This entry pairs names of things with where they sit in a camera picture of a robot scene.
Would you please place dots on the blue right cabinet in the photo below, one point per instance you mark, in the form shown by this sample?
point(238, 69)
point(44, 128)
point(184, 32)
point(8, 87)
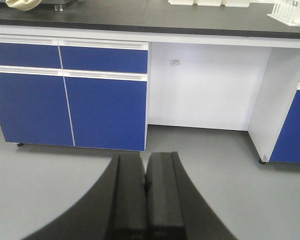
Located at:
point(287, 147)

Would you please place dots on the white right storage bin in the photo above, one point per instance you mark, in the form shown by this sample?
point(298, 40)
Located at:
point(236, 3)

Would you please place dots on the white test tube rack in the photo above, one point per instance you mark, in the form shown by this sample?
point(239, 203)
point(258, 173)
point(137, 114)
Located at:
point(286, 12)

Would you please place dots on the blue and white lab cabinet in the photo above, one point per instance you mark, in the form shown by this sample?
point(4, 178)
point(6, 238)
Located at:
point(101, 89)

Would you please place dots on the white storage bin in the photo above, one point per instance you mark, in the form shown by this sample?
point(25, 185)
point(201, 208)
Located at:
point(209, 3)
point(181, 2)
point(236, 3)

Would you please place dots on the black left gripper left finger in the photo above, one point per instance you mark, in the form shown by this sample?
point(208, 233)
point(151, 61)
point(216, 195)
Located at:
point(114, 208)

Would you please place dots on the white left storage bin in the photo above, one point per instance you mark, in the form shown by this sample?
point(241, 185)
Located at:
point(181, 2)

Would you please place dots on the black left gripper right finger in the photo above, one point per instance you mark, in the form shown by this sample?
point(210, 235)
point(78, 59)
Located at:
point(175, 208)

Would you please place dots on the white middle storage bin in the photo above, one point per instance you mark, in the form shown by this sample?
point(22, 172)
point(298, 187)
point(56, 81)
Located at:
point(209, 3)

